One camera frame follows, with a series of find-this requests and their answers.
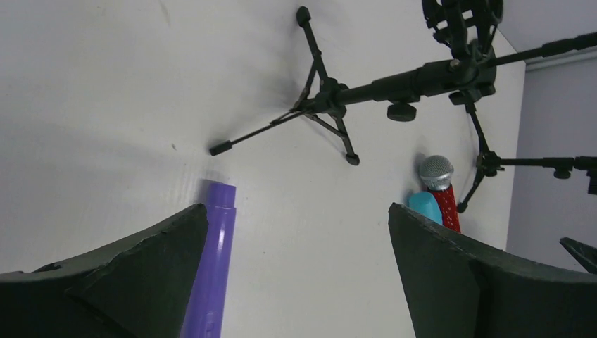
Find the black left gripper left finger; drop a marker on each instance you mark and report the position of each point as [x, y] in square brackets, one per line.
[137, 286]

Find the black tripod shock-mount stand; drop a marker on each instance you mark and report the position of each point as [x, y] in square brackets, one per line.
[467, 28]

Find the teal toy microphone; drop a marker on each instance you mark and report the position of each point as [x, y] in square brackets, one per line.
[425, 204]

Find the purple toy microphone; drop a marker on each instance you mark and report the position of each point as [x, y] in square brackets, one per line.
[204, 315]

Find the black tripod clip stand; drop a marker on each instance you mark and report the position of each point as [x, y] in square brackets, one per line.
[489, 164]

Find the red glitter microphone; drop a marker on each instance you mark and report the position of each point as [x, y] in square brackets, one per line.
[436, 173]

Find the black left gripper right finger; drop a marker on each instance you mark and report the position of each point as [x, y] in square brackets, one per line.
[456, 286]

